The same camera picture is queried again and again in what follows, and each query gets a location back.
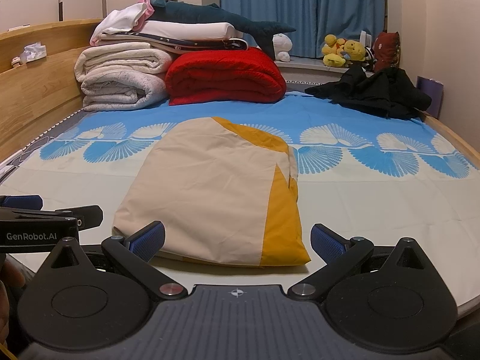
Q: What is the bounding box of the red folded blanket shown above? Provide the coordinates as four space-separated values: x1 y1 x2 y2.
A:
165 47 288 106

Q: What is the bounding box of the blue patterned bed sheet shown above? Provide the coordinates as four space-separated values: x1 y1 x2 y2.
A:
0 92 480 308

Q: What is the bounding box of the blue curtain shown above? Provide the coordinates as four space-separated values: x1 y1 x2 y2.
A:
219 0 387 59

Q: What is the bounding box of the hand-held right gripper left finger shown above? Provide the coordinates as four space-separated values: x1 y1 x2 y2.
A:
39 220 189 301

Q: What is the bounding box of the person's left hand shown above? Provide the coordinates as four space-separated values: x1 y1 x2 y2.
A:
0 255 28 346

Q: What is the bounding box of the white plush toy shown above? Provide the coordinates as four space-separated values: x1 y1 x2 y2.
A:
272 33 293 63

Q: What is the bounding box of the pink and white cloth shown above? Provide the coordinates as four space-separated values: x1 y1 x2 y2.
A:
90 0 156 46

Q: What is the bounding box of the white folded quilt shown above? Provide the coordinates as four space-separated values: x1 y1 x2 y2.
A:
80 72 168 112

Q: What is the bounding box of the black clothes pile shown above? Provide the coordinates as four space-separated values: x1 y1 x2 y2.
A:
304 64 433 121

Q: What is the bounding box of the white folded bedding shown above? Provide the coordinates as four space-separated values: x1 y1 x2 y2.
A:
129 20 244 42

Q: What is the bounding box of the purple paper bag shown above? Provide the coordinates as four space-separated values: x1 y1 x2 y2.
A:
416 76 444 118

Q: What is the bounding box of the wooden headboard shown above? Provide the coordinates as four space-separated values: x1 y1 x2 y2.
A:
0 18 104 164

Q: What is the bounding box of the beige and mustard jacket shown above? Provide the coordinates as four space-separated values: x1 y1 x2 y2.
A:
112 116 312 267

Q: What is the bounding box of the wooden bed side rail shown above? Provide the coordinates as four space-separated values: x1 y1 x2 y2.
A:
421 114 480 159

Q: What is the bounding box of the cream folded quilt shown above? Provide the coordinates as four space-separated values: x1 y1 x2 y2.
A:
74 42 174 83

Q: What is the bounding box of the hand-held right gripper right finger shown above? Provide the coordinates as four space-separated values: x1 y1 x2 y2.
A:
287 223 437 301

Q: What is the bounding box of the dark teal shark plush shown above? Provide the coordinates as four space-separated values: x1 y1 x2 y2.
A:
150 0 297 55

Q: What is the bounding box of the dark red plush cushion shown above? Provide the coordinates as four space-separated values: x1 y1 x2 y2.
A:
373 32 402 74

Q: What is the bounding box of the yellow bear plush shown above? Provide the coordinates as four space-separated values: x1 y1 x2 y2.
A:
343 39 367 64

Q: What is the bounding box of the striped plush toy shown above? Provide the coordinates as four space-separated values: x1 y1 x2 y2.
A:
363 47 377 73

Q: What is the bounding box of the crumpled white tissue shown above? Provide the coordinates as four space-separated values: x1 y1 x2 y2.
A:
20 43 48 64

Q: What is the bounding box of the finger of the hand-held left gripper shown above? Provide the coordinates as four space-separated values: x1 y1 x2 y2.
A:
0 195 44 211
52 205 104 230

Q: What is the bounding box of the grey mattress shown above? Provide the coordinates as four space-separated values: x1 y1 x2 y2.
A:
0 107 82 181

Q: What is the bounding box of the grey window ledge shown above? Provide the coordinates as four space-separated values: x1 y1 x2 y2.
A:
275 56 376 84

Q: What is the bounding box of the yellow duck plush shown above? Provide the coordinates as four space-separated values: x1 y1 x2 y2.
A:
322 34 348 68

